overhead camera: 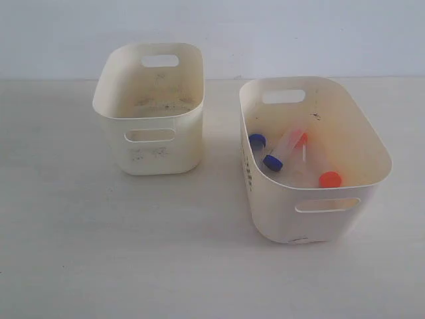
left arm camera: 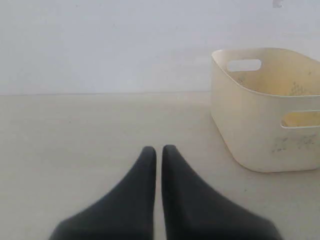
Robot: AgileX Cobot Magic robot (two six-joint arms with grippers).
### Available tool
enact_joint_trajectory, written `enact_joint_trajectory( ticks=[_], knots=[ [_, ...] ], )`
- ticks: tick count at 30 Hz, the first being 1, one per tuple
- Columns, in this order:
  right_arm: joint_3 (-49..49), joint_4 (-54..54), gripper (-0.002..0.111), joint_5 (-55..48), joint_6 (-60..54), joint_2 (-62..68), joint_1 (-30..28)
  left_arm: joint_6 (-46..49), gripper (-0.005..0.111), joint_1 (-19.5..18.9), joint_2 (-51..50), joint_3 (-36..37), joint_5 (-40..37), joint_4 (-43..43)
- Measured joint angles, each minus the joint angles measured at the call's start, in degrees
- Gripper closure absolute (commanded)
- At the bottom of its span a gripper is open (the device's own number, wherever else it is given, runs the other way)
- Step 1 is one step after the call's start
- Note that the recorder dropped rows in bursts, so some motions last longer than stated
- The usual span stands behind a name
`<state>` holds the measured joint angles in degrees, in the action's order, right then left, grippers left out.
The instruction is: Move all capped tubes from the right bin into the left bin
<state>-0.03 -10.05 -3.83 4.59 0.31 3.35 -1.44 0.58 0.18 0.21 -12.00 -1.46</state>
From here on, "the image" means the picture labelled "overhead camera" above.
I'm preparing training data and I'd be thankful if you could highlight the orange cap tube front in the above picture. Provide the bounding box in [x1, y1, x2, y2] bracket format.
[307, 133, 342, 188]

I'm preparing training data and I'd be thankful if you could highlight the blue cap tube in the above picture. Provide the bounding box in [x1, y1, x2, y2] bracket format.
[248, 134, 267, 157]
[263, 117, 308, 172]

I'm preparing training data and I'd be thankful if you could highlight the cream plastic bin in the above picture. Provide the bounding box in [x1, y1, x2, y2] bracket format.
[239, 76, 392, 244]
[92, 43, 205, 175]

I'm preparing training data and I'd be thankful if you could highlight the orange cap tube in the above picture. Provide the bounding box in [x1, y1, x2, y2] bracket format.
[307, 133, 342, 188]
[290, 133, 314, 188]

